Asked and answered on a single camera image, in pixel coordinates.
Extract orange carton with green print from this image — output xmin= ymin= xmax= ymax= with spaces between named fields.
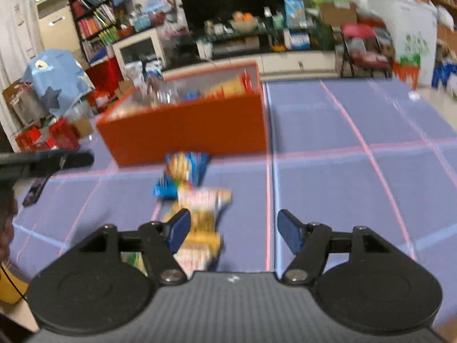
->
xmin=392 ymin=60 xmax=421 ymax=91

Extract orange cardboard box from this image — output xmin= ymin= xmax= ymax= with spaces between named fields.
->
xmin=96 ymin=62 xmax=269 ymax=167

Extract white glass door cabinet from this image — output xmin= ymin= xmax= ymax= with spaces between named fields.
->
xmin=112 ymin=28 xmax=167 ymax=76

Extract black smartphone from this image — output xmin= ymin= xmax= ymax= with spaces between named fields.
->
xmin=22 ymin=176 xmax=49 ymax=208

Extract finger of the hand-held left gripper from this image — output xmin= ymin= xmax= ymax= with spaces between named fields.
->
xmin=33 ymin=149 xmax=95 ymax=178

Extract wooden shelf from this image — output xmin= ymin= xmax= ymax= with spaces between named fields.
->
xmin=410 ymin=0 xmax=457 ymax=44

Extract green snack packet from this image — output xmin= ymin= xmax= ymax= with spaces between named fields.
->
xmin=121 ymin=252 xmax=148 ymax=276

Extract brown cardboard box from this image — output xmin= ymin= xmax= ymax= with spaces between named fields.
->
xmin=319 ymin=1 xmax=358 ymax=26

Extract white television stand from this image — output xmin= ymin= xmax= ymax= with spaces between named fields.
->
xmin=165 ymin=49 xmax=338 ymax=80

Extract beige standing air conditioner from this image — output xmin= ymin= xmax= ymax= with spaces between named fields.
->
xmin=35 ymin=0 xmax=87 ymax=69

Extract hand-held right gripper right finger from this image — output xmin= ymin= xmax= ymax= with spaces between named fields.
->
xmin=277 ymin=209 xmax=394 ymax=285

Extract blue milk powder box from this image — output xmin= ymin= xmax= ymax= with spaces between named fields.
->
xmin=283 ymin=0 xmax=306 ymax=30

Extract pink and white snack packet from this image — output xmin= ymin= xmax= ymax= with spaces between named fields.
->
xmin=176 ymin=187 xmax=233 ymax=219

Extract red printed cartons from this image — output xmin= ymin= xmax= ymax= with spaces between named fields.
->
xmin=15 ymin=117 xmax=81 ymax=153

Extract purple checkered tablecloth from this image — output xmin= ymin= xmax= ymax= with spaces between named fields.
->
xmin=0 ymin=77 xmax=457 ymax=343

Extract white fruit bowl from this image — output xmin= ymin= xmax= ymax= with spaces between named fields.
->
xmin=229 ymin=12 xmax=260 ymax=33

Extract red storage box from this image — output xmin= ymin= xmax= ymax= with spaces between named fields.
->
xmin=85 ymin=57 xmax=124 ymax=92

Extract black bookshelf with books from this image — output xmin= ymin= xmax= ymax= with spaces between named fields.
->
xmin=63 ymin=0 xmax=126 ymax=65

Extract yellow and white snack packet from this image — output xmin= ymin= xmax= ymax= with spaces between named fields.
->
xmin=160 ymin=206 xmax=225 ymax=273

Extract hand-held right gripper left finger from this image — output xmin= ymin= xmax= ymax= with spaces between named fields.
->
xmin=76 ymin=209 xmax=192 ymax=286

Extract blue star print cloth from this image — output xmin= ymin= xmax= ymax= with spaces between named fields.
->
xmin=21 ymin=48 xmax=96 ymax=119

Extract red folding chair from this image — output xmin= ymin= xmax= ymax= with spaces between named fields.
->
xmin=338 ymin=23 xmax=394 ymax=78

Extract blue cookie snack packet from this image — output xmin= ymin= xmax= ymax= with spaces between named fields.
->
xmin=153 ymin=151 xmax=212 ymax=201

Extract yellow object with black cable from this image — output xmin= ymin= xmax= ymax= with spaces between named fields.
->
xmin=0 ymin=262 xmax=30 ymax=305

